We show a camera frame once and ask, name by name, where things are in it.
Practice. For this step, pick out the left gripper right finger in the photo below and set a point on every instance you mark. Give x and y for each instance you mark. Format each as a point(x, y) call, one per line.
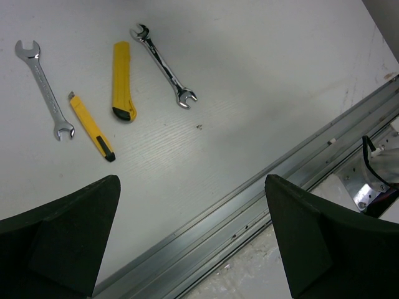
point(329, 251)

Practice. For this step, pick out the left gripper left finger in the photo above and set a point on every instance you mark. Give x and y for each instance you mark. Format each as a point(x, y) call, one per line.
point(56, 250)

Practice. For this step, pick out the small silver wrench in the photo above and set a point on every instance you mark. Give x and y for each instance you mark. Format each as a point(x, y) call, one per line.
point(32, 58)

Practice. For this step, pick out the large silver wrench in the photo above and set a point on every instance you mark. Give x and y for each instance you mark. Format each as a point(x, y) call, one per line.
point(183, 94)

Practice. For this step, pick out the slim yellow utility knife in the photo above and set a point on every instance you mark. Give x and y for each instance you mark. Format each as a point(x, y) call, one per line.
point(91, 128)

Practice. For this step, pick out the wide yellow utility knife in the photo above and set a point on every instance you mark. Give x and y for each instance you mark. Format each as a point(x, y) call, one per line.
point(122, 104)

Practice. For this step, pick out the aluminium front rail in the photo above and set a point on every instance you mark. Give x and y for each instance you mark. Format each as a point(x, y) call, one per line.
point(174, 266)

